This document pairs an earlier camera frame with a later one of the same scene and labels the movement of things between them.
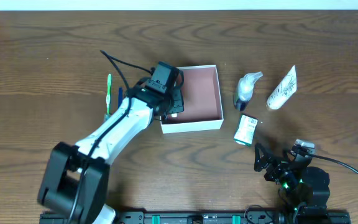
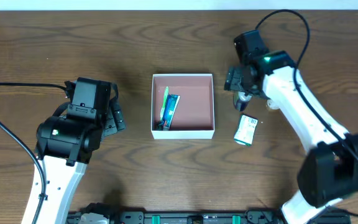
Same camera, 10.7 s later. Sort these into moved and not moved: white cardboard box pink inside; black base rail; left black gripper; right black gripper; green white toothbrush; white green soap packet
Moved: green white toothbrush; white cardboard box pink inside; right black gripper; left black gripper
Not moved: white green soap packet; black base rail
